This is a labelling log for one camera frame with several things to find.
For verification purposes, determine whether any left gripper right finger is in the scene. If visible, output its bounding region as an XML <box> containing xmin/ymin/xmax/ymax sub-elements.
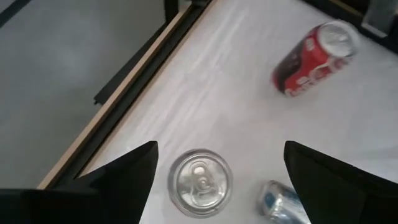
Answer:
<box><xmin>283</xmin><ymin>140</ymin><xmax>398</xmax><ymax>224</ymax></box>

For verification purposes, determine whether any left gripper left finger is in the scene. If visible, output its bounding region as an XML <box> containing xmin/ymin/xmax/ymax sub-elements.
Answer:
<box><xmin>0</xmin><ymin>140</ymin><xmax>159</xmax><ymax>224</ymax></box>

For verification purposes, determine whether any blue silver Red Bull can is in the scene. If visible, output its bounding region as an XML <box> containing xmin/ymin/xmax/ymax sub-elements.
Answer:
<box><xmin>256</xmin><ymin>179</ymin><xmax>312</xmax><ymax>224</ymax></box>

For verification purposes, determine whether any silver can with red print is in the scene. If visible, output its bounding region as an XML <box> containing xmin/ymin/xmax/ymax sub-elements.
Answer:
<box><xmin>167</xmin><ymin>148</ymin><xmax>234</xmax><ymax>218</ymax></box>

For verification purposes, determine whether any red Coca-Cola can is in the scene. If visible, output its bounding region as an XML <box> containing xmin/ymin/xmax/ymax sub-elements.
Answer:
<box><xmin>270</xmin><ymin>19</ymin><xmax>361</xmax><ymax>98</ymax></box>

